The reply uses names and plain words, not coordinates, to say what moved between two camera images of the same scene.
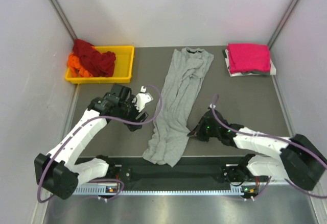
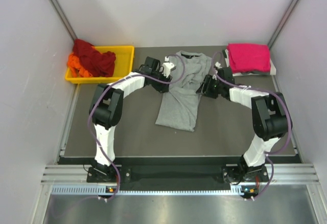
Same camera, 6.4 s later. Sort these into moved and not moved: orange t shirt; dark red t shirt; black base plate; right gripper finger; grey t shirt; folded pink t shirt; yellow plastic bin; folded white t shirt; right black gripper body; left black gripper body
Moved: right gripper finger; left black gripper body; right black gripper body; grey t shirt
Not moved: yellow plastic bin; dark red t shirt; folded pink t shirt; folded white t shirt; black base plate; orange t shirt
